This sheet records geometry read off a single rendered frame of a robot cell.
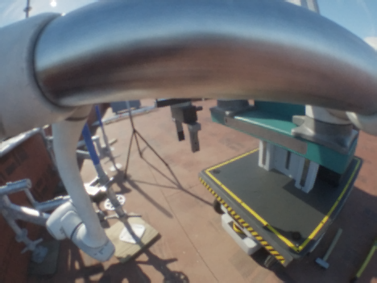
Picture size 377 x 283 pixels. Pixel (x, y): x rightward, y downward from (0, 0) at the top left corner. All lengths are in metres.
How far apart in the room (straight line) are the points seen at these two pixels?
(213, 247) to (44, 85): 0.94
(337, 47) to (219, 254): 0.92
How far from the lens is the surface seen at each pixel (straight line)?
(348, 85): 0.17
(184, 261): 0.93
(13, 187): 1.06
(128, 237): 1.09
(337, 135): 0.46
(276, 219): 0.67
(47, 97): 0.17
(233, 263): 0.91
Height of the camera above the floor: 0.83
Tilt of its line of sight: 22 degrees down
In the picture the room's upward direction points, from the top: 9 degrees counter-clockwise
